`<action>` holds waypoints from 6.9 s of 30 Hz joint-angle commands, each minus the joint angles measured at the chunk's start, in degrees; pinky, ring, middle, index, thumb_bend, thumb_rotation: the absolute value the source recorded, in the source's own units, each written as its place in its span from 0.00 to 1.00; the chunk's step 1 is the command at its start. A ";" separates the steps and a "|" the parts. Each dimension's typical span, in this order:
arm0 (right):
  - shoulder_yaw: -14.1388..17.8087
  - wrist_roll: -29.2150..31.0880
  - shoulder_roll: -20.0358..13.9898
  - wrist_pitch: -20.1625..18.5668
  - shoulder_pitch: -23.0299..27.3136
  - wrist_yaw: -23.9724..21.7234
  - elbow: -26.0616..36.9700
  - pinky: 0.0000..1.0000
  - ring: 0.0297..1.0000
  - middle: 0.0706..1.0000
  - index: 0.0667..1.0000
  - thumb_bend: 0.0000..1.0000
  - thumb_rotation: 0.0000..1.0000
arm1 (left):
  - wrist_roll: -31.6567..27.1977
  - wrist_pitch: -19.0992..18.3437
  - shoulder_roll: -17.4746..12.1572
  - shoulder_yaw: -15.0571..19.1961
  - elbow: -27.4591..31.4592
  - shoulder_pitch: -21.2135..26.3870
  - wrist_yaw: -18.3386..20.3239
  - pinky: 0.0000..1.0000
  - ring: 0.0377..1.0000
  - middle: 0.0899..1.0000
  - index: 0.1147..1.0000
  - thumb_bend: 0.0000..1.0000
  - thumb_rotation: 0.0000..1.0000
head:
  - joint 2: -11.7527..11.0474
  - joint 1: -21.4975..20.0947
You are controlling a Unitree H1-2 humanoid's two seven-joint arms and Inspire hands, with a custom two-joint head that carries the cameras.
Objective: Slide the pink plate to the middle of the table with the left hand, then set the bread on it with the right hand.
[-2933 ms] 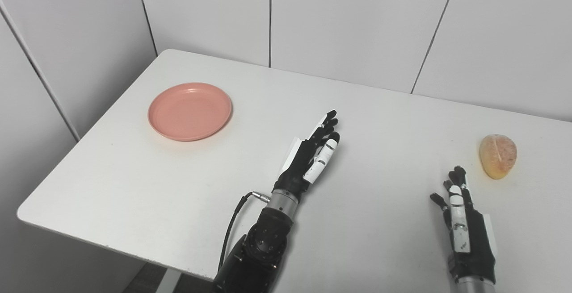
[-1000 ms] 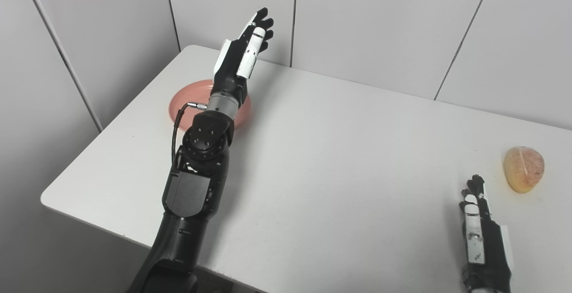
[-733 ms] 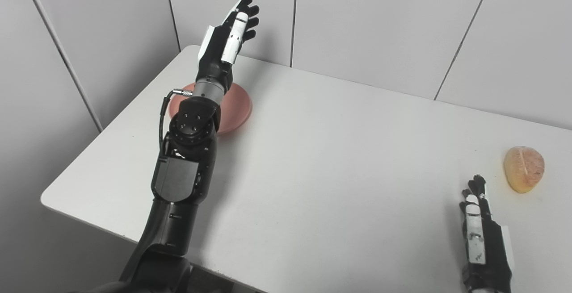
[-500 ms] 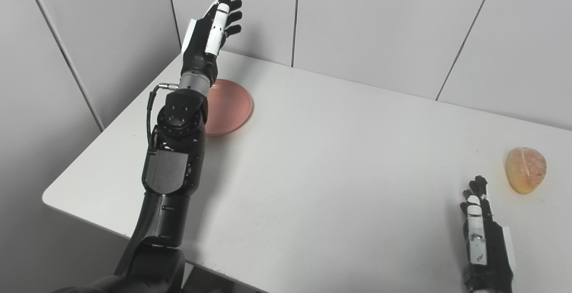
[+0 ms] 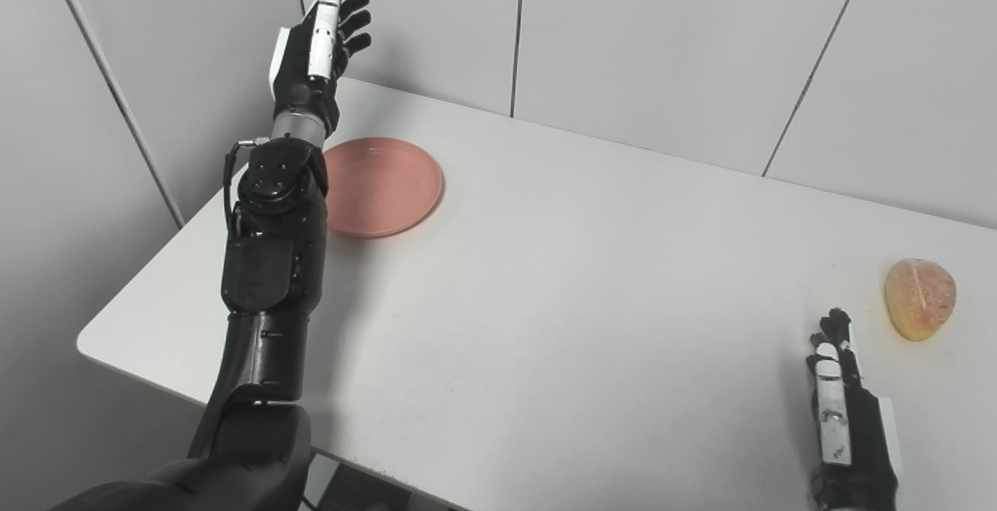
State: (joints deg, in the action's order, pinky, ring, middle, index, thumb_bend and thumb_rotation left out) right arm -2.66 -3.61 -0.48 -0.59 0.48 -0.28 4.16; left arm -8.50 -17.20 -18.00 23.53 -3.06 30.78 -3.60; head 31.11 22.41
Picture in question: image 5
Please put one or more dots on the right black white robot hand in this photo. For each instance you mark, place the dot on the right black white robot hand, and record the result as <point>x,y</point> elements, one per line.
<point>861,441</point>

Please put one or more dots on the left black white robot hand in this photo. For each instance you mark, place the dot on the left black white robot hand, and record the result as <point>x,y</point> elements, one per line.
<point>296,67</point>

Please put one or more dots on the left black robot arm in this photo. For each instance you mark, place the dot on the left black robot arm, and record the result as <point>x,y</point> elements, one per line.
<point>273,262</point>

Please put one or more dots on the white table leg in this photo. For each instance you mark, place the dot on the white table leg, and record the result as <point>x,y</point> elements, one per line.
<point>318,488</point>

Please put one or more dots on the pink round plate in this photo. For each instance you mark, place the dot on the pink round plate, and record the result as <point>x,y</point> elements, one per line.
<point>382,192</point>

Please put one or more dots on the brown bread roll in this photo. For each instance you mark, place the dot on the brown bread roll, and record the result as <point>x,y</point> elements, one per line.
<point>919,301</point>

